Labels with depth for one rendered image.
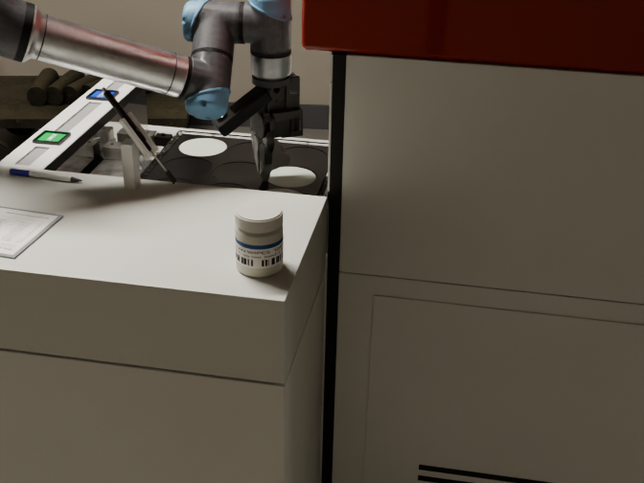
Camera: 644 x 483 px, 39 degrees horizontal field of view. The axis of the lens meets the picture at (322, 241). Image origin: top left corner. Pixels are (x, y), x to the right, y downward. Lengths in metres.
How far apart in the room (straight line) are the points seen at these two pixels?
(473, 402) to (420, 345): 0.16
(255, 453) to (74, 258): 0.41
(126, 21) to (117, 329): 3.23
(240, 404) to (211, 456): 0.12
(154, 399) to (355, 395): 0.49
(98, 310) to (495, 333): 0.71
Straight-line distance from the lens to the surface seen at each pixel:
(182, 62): 1.61
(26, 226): 1.53
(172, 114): 3.95
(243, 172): 1.84
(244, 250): 1.32
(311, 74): 4.47
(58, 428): 1.56
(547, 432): 1.81
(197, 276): 1.35
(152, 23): 4.50
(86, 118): 1.99
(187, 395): 1.43
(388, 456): 1.88
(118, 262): 1.40
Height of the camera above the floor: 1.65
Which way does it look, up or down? 28 degrees down
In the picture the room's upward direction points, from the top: 1 degrees clockwise
